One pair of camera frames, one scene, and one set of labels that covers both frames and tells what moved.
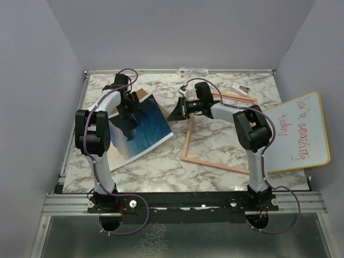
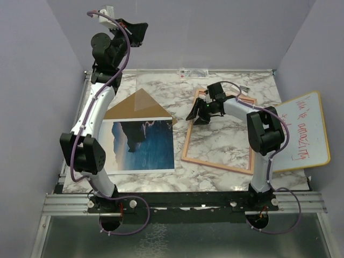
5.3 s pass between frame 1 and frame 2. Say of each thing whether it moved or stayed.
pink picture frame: stayed
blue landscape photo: moved
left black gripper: moved
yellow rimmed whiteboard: stayed
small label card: stayed
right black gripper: moved
